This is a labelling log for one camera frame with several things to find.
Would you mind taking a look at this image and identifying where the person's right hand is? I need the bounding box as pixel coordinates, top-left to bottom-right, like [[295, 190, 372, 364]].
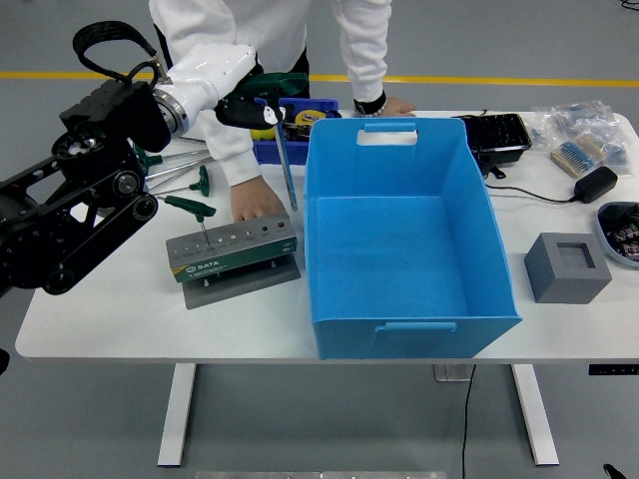
[[230, 173, 287, 225]]

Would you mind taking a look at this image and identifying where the person's left hand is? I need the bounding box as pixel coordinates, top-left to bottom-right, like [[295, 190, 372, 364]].
[[384, 96, 418, 120]]

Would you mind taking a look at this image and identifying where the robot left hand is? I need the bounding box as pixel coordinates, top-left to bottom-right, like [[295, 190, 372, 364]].
[[166, 44, 288, 131]]

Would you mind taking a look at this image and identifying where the large green T-handle hex key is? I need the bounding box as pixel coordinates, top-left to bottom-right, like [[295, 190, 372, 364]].
[[238, 72, 310, 212]]

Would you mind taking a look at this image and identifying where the green grey hex key stand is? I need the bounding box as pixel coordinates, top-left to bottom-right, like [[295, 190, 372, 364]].
[[165, 213, 304, 310]]

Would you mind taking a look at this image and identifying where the small green T-handle hex key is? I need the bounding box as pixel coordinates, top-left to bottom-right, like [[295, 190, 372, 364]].
[[163, 195, 218, 246]]

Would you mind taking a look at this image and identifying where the large light blue box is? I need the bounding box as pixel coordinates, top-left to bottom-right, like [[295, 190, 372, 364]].
[[303, 118, 524, 361]]

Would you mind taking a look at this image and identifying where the black wristwatch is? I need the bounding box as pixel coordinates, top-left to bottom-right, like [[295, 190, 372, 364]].
[[352, 95, 384, 117]]

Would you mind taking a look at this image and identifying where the small dark blue bin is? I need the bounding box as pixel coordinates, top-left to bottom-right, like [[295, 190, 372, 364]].
[[252, 96, 341, 167]]

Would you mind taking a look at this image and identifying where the person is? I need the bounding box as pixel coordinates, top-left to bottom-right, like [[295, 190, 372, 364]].
[[148, 0, 418, 225]]

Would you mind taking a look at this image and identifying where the black metal parts pile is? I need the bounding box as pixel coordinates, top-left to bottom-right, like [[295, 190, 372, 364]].
[[282, 122, 314, 145]]

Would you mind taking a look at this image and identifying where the white table leg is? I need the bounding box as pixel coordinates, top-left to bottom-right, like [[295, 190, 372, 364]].
[[509, 364, 559, 468], [157, 363, 197, 468]]

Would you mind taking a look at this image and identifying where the black table control panel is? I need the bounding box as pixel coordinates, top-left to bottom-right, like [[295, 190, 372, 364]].
[[587, 364, 639, 377]]

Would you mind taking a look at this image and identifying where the black plastic tray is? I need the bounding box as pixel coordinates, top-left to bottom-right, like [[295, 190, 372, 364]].
[[450, 112, 533, 180]]

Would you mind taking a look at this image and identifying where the clear bag of resistors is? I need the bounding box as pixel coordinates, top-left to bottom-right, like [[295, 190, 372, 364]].
[[529, 99, 623, 146], [596, 127, 635, 169]]

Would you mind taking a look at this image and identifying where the tan resistor strip bundle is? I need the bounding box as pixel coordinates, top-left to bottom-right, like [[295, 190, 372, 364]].
[[550, 133, 608, 179]]

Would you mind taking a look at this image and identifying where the grey hollow cube block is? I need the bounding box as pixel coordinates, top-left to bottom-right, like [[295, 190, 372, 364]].
[[523, 233, 614, 305]]

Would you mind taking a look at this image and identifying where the black power adapter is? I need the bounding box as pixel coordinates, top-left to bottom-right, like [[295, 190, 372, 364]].
[[573, 166, 620, 205]]

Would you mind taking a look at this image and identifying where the pale blue bowl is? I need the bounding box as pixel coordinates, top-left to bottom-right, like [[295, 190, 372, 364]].
[[596, 201, 639, 270]]

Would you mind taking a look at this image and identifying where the small circuit parts pile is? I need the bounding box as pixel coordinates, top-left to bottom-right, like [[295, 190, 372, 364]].
[[601, 204, 639, 260]]

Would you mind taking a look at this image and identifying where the white bead bracelet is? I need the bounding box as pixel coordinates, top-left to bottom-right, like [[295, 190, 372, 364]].
[[356, 92, 389, 121]]

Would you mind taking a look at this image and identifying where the short green T-handle hex key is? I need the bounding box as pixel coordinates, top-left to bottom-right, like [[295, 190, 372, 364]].
[[155, 164, 212, 200]]

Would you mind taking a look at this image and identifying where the black adapter cable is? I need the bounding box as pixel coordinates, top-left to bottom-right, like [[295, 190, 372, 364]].
[[486, 184, 580, 205]]

